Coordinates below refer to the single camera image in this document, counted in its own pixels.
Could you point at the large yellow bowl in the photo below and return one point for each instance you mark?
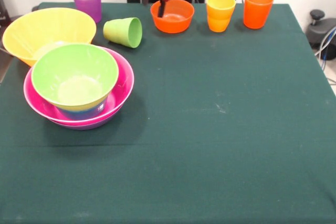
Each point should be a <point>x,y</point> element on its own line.
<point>26,32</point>

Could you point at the green bowl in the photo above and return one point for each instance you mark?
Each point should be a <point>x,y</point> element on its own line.
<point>73,64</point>

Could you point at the orange bowl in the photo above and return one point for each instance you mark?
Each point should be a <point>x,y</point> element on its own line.
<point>176,24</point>

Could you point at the large pink bowl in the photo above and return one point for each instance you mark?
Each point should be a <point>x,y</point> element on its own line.
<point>124,77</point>

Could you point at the black clamp device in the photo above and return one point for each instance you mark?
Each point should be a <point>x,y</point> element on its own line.
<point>317,31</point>

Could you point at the blue bowl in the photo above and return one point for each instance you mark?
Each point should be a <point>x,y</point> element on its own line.
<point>81,113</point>

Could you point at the dark green tablecloth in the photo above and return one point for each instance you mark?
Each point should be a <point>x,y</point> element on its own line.
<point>210,142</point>

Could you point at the purple bowl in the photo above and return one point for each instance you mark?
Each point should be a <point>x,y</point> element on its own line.
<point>86,127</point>

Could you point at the orange cup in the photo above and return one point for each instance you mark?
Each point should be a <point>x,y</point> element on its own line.
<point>257,11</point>

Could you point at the purple cup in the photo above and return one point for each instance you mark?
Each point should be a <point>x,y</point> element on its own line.
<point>88,1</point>

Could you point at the yellow-orange cup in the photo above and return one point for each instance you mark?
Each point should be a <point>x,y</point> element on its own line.
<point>219,19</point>

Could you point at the green cup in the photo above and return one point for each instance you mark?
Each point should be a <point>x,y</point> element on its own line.
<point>118,31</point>

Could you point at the dark grey equipment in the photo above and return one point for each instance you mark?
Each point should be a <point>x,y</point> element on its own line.
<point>3,14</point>

